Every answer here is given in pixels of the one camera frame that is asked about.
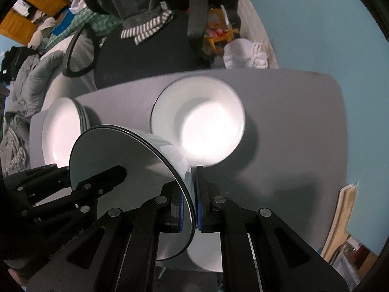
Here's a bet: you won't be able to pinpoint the cardboard box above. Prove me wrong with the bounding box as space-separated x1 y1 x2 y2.
334 237 380 280

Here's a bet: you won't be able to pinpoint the bed with grey sheet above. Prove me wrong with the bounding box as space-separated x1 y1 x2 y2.
30 27 102 134

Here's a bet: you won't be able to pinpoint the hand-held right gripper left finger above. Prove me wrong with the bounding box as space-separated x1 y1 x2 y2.
29 185 187 292

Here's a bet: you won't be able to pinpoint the black office chair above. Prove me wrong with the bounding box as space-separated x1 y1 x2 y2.
62 0 241 90

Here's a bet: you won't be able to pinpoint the striped shirt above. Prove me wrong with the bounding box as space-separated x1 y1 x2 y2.
0 125 31 171

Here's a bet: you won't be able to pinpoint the beige clothing pile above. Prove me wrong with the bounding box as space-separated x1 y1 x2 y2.
29 17 57 48

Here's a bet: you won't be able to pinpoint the green checkered tablecloth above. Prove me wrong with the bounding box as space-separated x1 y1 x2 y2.
45 8 123 50

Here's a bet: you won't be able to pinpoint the white plate black rim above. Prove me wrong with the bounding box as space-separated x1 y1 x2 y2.
42 97 88 166
75 101 89 131

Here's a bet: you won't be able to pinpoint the blue flat box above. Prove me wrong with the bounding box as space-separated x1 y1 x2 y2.
50 12 74 36

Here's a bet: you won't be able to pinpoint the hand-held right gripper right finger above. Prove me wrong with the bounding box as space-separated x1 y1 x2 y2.
196 166 350 292

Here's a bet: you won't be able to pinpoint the grey duvet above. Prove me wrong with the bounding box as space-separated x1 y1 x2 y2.
6 50 66 120

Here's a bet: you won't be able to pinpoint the wooden plank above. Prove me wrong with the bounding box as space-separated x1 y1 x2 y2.
320 182 360 261

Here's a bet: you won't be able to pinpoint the white crumpled bag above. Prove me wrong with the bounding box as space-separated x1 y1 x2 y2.
223 39 270 69

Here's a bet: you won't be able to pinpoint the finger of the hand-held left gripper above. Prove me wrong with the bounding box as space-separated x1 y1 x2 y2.
71 165 127 219
4 164 71 216

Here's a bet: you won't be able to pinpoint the wooden wardrobe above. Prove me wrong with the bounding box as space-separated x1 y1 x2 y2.
0 0 69 37

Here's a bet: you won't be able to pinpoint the dark grey striped-cuff sweatpants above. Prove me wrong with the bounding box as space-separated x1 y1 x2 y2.
74 0 174 46

